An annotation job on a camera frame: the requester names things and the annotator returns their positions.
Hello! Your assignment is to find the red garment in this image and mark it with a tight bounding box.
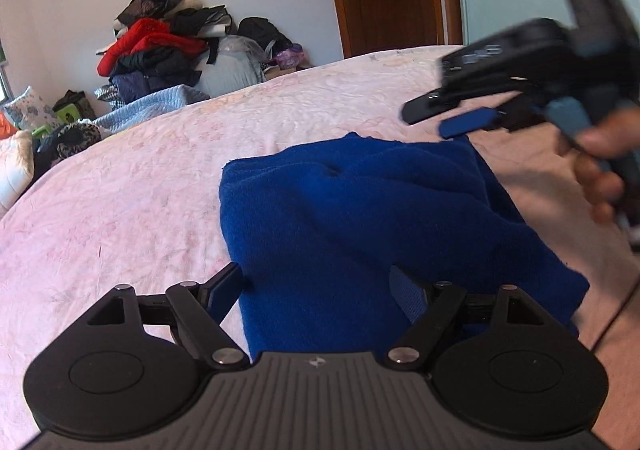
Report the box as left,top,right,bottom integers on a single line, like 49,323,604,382
96,18,208,76

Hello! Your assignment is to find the floral pillow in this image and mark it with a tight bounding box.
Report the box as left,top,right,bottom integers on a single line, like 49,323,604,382
1,86,53,131

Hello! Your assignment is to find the black green bag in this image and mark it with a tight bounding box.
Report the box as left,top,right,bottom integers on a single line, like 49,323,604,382
52,90,97,125

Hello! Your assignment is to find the blue knit sweater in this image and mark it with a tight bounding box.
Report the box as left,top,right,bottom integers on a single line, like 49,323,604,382
219,132,591,363

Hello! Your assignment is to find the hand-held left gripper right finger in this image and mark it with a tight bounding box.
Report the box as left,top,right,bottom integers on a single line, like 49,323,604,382
386,265,553,372

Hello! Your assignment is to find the checkered cloth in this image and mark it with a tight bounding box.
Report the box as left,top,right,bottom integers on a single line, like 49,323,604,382
95,84,126,111

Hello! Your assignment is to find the white puffer jacket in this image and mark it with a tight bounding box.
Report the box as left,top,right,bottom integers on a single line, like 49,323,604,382
0,130,35,211

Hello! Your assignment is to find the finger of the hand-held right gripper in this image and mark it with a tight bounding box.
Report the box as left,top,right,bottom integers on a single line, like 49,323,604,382
438,108,502,141
402,90,468,127

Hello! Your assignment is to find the purple plastic bag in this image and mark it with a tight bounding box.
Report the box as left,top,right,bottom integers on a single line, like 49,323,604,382
272,44,305,71

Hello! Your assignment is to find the dark leopard print cloth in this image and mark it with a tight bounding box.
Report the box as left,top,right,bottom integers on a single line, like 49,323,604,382
34,122,103,168

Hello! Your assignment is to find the pink blanket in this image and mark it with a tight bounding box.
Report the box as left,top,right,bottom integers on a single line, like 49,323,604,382
0,44,633,446

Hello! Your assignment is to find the person's right hand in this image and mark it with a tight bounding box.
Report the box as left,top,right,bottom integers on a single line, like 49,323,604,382
557,107,640,225

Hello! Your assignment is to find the pile of dark clothes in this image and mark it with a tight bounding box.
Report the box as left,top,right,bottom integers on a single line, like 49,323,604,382
95,0,233,103

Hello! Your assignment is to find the light blue knit blanket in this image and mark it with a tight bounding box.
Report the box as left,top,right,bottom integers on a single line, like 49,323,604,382
92,84,211,133

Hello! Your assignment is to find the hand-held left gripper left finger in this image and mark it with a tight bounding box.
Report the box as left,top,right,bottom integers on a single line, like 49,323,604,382
86,262,250,372

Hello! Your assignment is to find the grey cloth bundle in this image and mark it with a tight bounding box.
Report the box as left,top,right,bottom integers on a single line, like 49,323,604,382
192,34,268,98

